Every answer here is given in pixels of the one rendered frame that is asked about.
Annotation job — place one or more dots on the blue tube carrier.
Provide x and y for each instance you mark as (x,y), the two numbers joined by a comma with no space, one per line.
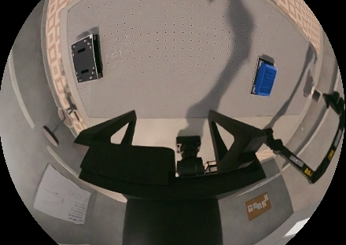
(264,83)

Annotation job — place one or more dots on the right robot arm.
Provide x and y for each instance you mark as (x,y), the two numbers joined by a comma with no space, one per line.
(303,168)

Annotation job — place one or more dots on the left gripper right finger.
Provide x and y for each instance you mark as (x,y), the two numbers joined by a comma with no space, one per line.
(247,140)

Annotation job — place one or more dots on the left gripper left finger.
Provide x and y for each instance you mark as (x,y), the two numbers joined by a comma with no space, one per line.
(104,130)

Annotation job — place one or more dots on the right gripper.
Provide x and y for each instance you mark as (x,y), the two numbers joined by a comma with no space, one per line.
(329,98)

